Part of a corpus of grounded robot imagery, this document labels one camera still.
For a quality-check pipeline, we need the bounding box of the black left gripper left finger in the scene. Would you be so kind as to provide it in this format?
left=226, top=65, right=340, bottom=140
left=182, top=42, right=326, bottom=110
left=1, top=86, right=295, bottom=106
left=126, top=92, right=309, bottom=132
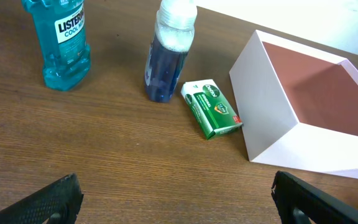
left=0, top=173, right=84, bottom=224

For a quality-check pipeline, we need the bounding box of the green Dettol soap box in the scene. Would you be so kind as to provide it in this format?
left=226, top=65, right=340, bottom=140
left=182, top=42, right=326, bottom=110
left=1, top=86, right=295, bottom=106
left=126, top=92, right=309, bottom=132
left=181, top=79, right=242, bottom=139

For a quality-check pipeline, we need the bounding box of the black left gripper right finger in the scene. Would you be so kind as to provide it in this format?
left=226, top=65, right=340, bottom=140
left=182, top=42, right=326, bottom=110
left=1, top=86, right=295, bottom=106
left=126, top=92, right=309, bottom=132
left=271, top=171, right=358, bottom=224

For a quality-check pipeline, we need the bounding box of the blue Listerine mouthwash bottle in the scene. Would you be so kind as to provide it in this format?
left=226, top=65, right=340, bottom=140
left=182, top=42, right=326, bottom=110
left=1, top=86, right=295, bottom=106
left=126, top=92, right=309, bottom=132
left=21, top=0, right=91, bottom=91

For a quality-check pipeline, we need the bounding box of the white cardboard box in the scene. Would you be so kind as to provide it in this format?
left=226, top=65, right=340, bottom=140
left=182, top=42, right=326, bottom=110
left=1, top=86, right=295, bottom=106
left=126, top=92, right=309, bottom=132
left=229, top=30, right=358, bottom=179

